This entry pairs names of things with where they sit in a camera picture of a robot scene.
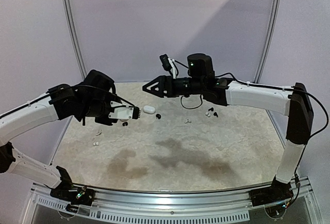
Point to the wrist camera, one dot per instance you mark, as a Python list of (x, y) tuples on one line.
[(123, 111), (168, 65)]

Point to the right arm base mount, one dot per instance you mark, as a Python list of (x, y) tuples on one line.
[(276, 192)]

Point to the right aluminium corner post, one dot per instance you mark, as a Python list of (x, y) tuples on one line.
[(269, 34)]

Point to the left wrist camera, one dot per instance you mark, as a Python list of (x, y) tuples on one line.
[(123, 111)]

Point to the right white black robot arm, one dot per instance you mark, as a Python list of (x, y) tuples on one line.
[(293, 102)]

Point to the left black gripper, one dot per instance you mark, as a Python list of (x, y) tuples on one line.
[(108, 122)]

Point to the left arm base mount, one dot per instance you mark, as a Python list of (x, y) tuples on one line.
[(76, 195)]

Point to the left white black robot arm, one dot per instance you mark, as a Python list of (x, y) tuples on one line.
[(90, 98)]

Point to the aluminium corner post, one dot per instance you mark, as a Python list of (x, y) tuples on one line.
[(74, 38), (269, 34)]

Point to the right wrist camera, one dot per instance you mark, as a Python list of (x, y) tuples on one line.
[(168, 65)]

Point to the white oval charging case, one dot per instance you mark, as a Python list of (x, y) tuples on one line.
[(149, 109)]

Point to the left aluminium corner post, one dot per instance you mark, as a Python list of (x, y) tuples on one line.
[(74, 38)]

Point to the aluminium front rail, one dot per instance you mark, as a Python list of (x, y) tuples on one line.
[(220, 206)]

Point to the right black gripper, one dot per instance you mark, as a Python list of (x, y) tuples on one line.
[(165, 86)]

